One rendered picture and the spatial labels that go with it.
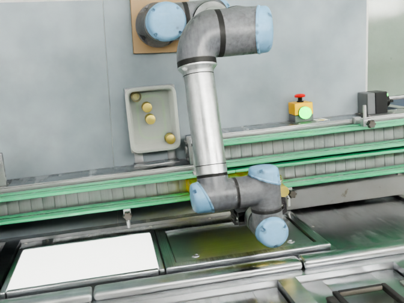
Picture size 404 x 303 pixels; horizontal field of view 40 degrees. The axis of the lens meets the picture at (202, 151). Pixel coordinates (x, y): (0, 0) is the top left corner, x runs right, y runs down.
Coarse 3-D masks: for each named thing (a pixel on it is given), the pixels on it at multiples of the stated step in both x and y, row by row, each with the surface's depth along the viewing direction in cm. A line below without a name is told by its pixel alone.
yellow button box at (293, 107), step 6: (294, 102) 201; (300, 102) 200; (306, 102) 198; (312, 102) 199; (294, 108) 198; (312, 108) 199; (294, 114) 199; (312, 114) 199; (294, 120) 200; (300, 120) 199; (306, 120) 199; (312, 120) 200
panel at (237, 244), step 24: (288, 216) 181; (168, 240) 171; (192, 240) 169; (216, 240) 167; (240, 240) 165; (288, 240) 160; (312, 240) 161; (168, 264) 150; (192, 264) 149; (216, 264) 150; (24, 288) 142; (48, 288) 143; (72, 288) 144
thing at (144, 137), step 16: (128, 96) 185; (144, 96) 193; (160, 96) 194; (128, 112) 186; (144, 112) 194; (160, 112) 195; (176, 112) 189; (144, 128) 195; (160, 128) 196; (176, 128) 190; (144, 144) 196; (160, 144) 194; (176, 144) 191
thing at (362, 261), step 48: (0, 240) 193; (48, 240) 188; (336, 240) 167; (384, 240) 164; (0, 288) 154; (96, 288) 141; (144, 288) 139; (192, 288) 141; (240, 288) 140; (288, 288) 136; (336, 288) 137; (384, 288) 135
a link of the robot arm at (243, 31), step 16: (208, 0) 173; (224, 0) 173; (192, 16) 169; (224, 16) 130; (240, 16) 130; (256, 16) 131; (224, 32) 129; (240, 32) 130; (256, 32) 131; (272, 32) 132; (224, 48) 131; (240, 48) 132; (256, 48) 134
